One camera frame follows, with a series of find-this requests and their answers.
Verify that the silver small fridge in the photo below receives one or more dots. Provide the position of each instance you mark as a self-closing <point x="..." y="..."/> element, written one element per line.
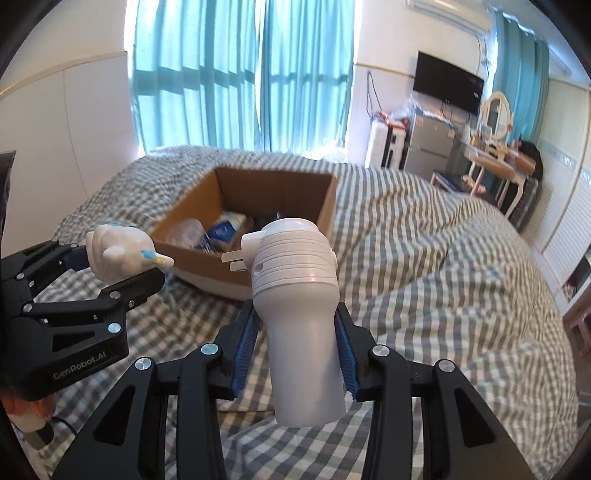
<point x="429" y="145"/>

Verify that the white plastic bag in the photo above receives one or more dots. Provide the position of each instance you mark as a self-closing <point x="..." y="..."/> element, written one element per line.
<point x="325" y="150"/>

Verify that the wooden chair dark seat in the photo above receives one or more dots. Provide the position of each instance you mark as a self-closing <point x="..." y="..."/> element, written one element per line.
<point x="496" y="168"/>

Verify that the clear water bottle blue label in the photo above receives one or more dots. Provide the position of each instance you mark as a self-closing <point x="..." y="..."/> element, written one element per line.
<point x="189" y="233"/>

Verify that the grey checked blanket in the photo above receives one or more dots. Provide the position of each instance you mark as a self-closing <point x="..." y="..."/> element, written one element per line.
<point x="415" y="277"/>

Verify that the white air conditioner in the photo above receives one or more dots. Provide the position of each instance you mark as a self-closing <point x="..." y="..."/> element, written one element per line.
<point x="448" y="14"/>

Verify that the clear plastic bags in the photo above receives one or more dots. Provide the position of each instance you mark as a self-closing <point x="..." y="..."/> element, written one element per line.
<point x="406" y="108"/>

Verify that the person's left hand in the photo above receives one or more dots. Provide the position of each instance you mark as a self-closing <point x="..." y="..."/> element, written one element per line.
<point x="32" y="413"/>

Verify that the black wall television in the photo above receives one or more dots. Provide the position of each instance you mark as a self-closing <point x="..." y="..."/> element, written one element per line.
<point x="445" y="83"/>

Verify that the narrow teal curtain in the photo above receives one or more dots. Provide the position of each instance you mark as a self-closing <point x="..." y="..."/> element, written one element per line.
<point x="304" y="78"/>

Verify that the teal curtain beside wardrobe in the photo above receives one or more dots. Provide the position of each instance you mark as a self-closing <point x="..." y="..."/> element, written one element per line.
<point x="519" y="69"/>

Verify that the black bag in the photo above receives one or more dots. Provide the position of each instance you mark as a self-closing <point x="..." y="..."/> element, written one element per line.
<point x="531" y="159"/>

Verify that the oval vanity mirror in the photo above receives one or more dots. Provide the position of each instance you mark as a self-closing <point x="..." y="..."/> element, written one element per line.
<point x="496" y="115"/>

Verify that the white toy figure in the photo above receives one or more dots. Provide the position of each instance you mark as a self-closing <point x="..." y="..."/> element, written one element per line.
<point x="115" y="251"/>

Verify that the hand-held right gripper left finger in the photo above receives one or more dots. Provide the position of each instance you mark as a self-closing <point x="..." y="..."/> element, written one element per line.
<point x="244" y="341"/>

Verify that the white louvred wardrobe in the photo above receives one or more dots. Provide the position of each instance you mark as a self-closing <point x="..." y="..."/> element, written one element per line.
<point x="563" y="194"/>

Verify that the dark suitcase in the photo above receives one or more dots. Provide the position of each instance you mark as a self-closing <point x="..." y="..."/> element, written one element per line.
<point x="526" y="203"/>

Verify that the pink plastic stool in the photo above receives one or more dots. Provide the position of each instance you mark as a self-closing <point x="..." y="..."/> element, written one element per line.
<point x="581" y="330"/>

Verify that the white suitcase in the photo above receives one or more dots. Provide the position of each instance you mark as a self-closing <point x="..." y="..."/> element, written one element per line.
<point x="381" y="145"/>

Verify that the wide teal curtain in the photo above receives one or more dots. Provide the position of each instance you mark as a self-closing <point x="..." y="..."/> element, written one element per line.
<point x="194" y="78"/>

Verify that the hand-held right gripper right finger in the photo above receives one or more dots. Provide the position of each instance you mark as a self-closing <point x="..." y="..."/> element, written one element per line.
<point x="346" y="350"/>

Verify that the cardboard box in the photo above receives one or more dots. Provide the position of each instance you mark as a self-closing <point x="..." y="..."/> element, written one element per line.
<point x="277" y="189"/>

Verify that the white dressing table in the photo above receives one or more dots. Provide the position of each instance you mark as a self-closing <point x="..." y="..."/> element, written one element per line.
<point x="505" y="187"/>

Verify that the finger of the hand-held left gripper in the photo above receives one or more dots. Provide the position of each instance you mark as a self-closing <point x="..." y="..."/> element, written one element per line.
<point x="138" y="284"/>
<point x="76" y="258"/>

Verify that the white hair dryer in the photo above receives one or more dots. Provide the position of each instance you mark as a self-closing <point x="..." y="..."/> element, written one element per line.
<point x="300" y="332"/>

